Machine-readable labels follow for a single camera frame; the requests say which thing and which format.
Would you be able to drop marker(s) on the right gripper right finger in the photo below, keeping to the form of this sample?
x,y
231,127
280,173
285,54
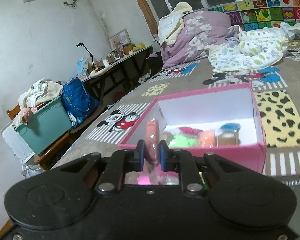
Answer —
x,y
181,162

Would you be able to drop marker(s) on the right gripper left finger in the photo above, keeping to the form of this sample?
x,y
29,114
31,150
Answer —
x,y
113,169

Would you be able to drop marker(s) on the salmon orange clay bag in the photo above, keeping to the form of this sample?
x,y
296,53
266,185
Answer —
x,y
152,136

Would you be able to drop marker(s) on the pale green clay bag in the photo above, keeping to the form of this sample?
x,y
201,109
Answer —
x,y
180,141

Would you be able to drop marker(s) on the pink cardboard box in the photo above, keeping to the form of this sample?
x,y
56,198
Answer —
x,y
231,111

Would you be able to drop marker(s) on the blue fabric bag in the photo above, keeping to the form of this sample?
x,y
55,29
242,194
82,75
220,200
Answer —
x,y
77,101

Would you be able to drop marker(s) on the wooden chair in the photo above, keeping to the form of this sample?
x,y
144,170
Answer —
x,y
23,153

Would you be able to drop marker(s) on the teal plastic storage bin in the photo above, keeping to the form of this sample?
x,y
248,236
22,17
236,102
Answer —
x,y
45,126

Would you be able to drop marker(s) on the dark wooden desk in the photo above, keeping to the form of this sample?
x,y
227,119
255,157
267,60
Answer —
x,y
104,81

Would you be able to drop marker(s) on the framed picture board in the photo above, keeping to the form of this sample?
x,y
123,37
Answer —
x,y
119,40

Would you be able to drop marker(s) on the Mickey Mouse bed sheet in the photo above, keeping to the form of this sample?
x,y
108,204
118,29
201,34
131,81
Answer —
x,y
276,90

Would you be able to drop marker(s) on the purple floral duvet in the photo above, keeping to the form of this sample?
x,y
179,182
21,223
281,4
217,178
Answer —
x,y
201,29

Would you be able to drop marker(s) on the cream white cloth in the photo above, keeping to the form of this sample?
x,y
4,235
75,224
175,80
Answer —
x,y
172,24

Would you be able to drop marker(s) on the white leaf pattern blanket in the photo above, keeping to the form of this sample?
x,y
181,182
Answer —
x,y
255,50

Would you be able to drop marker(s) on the alphabet foam mat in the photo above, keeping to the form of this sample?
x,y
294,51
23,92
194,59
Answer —
x,y
256,14

